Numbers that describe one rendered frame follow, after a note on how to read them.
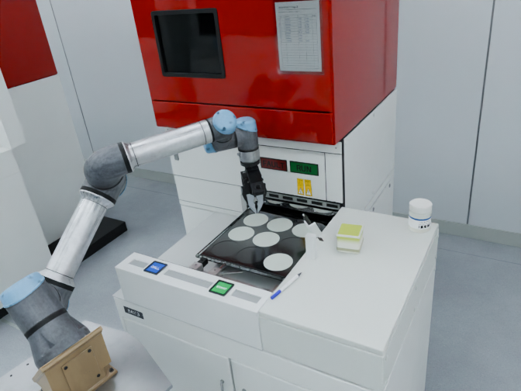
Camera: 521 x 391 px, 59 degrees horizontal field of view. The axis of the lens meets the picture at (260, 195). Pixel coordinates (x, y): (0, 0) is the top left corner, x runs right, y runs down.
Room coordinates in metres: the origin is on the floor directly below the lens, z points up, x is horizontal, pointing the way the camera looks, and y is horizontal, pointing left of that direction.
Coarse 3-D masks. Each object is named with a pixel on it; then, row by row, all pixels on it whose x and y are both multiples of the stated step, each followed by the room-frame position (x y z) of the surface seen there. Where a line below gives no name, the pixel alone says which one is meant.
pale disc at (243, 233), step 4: (236, 228) 1.53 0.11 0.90; (240, 228) 1.53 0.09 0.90; (244, 228) 1.53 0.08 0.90; (248, 228) 1.52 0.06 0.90; (232, 232) 1.51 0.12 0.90; (236, 232) 1.51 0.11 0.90; (240, 232) 1.50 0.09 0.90; (244, 232) 1.50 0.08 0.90; (248, 232) 1.50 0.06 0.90; (252, 232) 1.49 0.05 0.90; (232, 236) 1.48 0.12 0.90; (236, 236) 1.48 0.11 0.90; (240, 236) 1.48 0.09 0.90; (244, 236) 1.47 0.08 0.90; (248, 236) 1.47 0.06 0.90; (252, 236) 1.47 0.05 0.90
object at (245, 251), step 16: (240, 224) 1.56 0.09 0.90; (320, 224) 1.49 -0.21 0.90; (224, 240) 1.46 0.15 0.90; (240, 240) 1.44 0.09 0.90; (288, 240) 1.41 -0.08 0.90; (304, 240) 1.40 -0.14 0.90; (208, 256) 1.37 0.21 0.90; (224, 256) 1.36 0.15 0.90; (240, 256) 1.34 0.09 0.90; (256, 256) 1.33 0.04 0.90; (272, 272) 1.23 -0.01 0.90; (288, 272) 1.22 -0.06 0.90
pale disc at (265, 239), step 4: (264, 232) 1.48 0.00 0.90; (268, 232) 1.48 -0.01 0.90; (272, 232) 1.48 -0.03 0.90; (256, 236) 1.46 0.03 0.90; (260, 236) 1.46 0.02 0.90; (264, 236) 1.46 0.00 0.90; (268, 236) 1.45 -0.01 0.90; (272, 236) 1.45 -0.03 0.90; (276, 236) 1.45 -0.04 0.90; (256, 240) 1.43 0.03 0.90; (260, 240) 1.43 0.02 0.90; (264, 240) 1.42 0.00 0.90; (268, 240) 1.42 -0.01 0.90; (272, 240) 1.42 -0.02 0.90; (276, 240) 1.42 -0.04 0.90; (256, 244) 1.41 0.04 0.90; (260, 244) 1.40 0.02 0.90; (264, 244) 1.40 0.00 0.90; (268, 244) 1.40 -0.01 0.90; (272, 244) 1.39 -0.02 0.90
